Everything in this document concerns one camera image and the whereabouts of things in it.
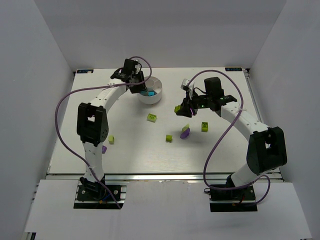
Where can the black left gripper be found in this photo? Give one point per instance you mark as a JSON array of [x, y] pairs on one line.
[[137, 86]]

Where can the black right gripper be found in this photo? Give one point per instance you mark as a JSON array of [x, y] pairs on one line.
[[188, 106]]

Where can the teal lego brick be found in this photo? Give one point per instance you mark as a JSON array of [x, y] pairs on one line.
[[151, 93], [144, 94]]

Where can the small lime lego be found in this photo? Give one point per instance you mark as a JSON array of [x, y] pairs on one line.
[[111, 139]]

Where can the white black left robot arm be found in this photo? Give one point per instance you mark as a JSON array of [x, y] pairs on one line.
[[92, 123]]

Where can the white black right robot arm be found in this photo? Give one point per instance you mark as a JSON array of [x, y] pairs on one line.
[[228, 108]]

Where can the white round divided container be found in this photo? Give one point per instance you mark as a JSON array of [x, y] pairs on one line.
[[152, 84]]

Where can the light green half-round lego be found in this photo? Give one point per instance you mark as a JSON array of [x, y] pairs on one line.
[[187, 126]]

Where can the purple half-round lego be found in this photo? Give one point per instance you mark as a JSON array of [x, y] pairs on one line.
[[185, 133]]

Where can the light green upturned lego brick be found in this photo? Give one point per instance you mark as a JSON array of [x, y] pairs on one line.
[[151, 118]]

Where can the small lime lego brick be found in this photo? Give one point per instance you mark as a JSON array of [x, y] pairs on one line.
[[168, 138]]

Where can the purple lego brick left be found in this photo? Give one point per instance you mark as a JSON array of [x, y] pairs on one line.
[[104, 149]]

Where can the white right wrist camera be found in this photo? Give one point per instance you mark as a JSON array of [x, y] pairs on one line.
[[188, 87]]

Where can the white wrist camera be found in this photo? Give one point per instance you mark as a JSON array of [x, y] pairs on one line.
[[137, 66], [188, 87]]

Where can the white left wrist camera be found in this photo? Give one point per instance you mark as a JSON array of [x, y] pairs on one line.
[[137, 66]]

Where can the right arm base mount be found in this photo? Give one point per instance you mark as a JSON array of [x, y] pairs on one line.
[[232, 201]]

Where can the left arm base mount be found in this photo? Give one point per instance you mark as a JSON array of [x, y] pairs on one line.
[[88, 200]]

